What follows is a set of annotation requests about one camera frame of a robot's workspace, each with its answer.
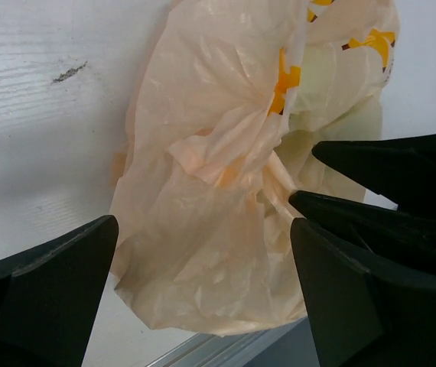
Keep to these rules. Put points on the aluminium front rail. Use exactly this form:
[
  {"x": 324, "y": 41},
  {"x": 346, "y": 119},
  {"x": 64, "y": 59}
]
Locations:
[{"x": 290, "y": 345}]

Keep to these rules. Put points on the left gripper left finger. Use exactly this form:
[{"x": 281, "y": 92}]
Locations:
[{"x": 50, "y": 295}]

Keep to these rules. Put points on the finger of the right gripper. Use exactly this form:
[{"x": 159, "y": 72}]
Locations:
[
  {"x": 399, "y": 237},
  {"x": 402, "y": 170}
]

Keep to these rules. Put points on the translucent orange plastic bag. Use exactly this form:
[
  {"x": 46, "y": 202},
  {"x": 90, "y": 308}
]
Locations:
[{"x": 229, "y": 103}]

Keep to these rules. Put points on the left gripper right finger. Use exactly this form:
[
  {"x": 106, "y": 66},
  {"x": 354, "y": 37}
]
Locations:
[{"x": 364, "y": 310}]

